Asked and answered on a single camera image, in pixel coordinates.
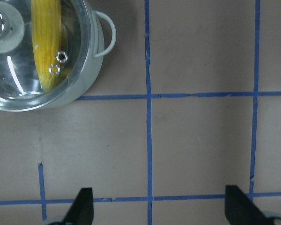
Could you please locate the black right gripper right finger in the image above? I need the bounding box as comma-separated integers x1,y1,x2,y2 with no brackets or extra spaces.
225,185,274,225

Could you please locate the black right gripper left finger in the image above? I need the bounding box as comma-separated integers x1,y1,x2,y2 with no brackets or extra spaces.
61,187,94,225

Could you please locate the yellow corn cob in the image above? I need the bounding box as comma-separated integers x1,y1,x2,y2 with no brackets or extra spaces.
31,0,64,93

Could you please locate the glass pot lid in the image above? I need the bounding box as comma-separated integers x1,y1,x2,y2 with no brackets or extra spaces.
0,0,94,111

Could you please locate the pale green steel pot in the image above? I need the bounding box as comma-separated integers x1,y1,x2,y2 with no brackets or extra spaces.
0,0,117,112

